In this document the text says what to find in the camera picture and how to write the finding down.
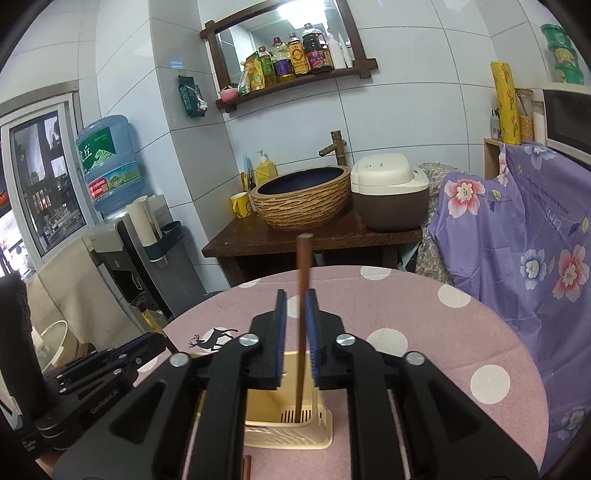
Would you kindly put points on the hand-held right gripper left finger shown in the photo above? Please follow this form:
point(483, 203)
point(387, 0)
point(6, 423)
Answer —
point(279, 344)

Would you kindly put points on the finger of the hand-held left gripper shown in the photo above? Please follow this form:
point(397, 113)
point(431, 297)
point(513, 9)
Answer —
point(138, 344)
point(99, 369)

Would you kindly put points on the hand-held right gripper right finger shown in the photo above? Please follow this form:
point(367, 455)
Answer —
point(312, 344)

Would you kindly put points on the brown wooden chopstick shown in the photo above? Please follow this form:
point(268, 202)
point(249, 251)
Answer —
point(302, 295)
point(248, 467)

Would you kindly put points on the beige plastic utensil basket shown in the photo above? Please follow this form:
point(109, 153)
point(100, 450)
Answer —
point(272, 415)

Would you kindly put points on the cream pot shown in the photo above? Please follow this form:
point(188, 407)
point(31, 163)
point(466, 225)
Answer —
point(53, 344)

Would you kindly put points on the grey water dispenser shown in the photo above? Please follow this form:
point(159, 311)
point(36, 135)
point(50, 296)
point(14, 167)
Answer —
point(134, 277)

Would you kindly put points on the beige cloth cover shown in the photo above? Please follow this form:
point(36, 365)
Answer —
point(69, 286)

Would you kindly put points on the dark wooden cabinet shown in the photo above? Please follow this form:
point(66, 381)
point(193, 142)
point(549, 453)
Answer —
point(258, 242)

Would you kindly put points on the pink polka dot tablecloth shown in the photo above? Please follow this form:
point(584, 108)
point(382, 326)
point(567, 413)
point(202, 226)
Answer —
point(415, 332)

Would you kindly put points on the teal cup holder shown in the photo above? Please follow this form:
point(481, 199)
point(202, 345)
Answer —
point(168, 240)

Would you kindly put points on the cream paper cup tube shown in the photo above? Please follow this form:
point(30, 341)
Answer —
point(143, 221)

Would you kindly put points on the wicker basket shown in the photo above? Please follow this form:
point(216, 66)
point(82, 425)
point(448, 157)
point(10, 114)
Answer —
point(300, 205)

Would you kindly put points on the yellow mug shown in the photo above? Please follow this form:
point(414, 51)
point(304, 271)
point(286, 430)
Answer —
point(240, 205)

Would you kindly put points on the glass window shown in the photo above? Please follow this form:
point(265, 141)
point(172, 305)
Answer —
point(41, 184)

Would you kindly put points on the white and brown rice cooker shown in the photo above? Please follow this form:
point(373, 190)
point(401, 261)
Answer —
point(388, 194)

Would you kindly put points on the yellow soap pump bottle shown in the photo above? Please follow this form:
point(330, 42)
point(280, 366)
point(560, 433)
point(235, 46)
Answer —
point(267, 171)

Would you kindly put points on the blue toothbrush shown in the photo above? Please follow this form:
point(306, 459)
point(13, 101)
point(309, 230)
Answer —
point(246, 168)

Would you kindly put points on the blue water jug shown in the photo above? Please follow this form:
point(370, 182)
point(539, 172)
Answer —
point(111, 166)

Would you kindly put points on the bamboo style brass faucet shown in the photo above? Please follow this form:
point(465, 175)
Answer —
point(337, 147)

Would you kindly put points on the grey paisley cloth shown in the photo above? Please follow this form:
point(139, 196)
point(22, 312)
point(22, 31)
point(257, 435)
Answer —
point(431, 184)

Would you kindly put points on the purple floral cloth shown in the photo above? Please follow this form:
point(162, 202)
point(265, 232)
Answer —
point(521, 240)

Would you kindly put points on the green hanging packet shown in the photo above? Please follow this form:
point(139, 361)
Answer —
point(190, 97)

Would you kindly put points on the pink bowl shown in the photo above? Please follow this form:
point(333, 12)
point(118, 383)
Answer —
point(228, 95)

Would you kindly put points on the light wooden shelf box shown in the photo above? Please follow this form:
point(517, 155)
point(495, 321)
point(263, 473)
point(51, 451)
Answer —
point(491, 159)

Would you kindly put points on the yellow seasoning pouch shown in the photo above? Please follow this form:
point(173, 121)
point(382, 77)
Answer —
point(254, 74)

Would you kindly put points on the purple label oil bottle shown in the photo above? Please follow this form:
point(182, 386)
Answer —
point(282, 62)

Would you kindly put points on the small clear bottle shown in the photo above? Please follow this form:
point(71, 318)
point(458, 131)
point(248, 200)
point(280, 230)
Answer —
point(495, 127)

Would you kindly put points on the yellow label oil bottle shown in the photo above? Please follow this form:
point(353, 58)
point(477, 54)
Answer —
point(298, 55)

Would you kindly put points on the white plastic bottle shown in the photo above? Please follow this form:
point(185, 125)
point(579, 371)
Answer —
point(336, 53)

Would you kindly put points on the dark soy sauce bottle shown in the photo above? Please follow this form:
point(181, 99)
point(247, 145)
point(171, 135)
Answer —
point(317, 50)

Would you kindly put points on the white slim tube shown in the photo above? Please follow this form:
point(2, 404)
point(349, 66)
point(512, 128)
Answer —
point(347, 50)

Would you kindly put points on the glass grain jar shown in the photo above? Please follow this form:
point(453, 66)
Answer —
point(526, 124)

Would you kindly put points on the yellow wrap roll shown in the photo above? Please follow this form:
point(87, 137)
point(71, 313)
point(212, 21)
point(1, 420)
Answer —
point(507, 101)

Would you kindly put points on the wooden framed mirror shelf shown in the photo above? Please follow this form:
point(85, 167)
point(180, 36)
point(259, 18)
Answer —
point(281, 27)

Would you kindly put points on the white microwave oven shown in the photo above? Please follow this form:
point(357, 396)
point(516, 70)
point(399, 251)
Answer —
point(568, 120)

